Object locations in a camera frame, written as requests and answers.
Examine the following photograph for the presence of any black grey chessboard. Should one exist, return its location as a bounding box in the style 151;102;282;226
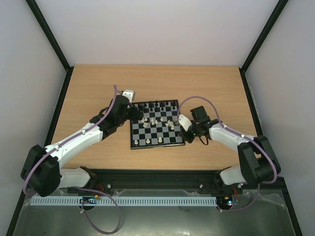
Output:
130;99;185;149

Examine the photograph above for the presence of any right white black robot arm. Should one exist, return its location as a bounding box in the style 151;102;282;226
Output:
177;106;281;193

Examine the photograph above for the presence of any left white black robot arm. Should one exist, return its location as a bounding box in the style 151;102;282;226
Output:
21;95;144;197

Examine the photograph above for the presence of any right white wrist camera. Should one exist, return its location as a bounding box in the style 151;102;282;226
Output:
178;114;192;132

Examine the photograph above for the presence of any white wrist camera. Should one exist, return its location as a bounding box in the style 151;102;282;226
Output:
178;114;192;132
122;89;135;103

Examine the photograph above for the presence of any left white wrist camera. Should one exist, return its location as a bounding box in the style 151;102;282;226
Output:
122;89;135;103

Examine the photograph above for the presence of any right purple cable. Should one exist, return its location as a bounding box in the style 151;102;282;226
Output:
177;96;279;212

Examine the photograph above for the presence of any purple cable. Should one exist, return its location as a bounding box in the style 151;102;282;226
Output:
23;85;122;234
177;96;279;212

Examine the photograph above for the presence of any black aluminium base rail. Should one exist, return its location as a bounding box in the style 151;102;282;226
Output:
24;169;286;195

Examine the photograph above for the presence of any white slotted cable duct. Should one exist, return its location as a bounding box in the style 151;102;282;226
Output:
30;196;217;207

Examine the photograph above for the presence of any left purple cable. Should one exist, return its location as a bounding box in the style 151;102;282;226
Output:
23;85;122;234

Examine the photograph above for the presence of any left black frame post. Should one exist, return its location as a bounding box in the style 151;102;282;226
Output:
25;0;74;72

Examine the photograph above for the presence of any black frame post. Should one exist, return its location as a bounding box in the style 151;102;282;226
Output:
25;0;74;72
240;0;289;72

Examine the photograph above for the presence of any right black frame post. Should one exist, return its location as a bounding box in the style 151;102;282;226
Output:
240;0;289;72

